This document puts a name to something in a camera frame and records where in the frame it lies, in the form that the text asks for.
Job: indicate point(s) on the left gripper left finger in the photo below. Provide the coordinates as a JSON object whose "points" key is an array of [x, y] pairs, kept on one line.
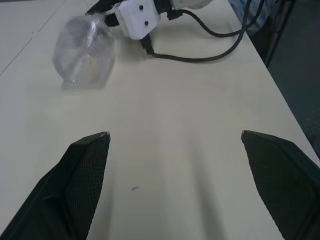
{"points": [[62, 190]]}

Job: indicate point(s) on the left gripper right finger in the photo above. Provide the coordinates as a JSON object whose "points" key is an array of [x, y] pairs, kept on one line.
{"points": [[287, 190]]}

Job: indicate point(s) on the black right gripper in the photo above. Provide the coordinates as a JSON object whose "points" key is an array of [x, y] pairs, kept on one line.
{"points": [[113, 21]]}

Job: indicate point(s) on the clear wine glass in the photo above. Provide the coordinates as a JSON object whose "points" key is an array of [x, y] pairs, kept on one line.
{"points": [[82, 57]]}

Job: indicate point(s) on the blue denim jeans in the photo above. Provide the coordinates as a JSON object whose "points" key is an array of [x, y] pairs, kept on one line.
{"points": [[252, 15]]}

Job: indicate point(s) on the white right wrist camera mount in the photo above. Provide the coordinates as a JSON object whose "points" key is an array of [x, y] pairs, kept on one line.
{"points": [[137, 20]]}

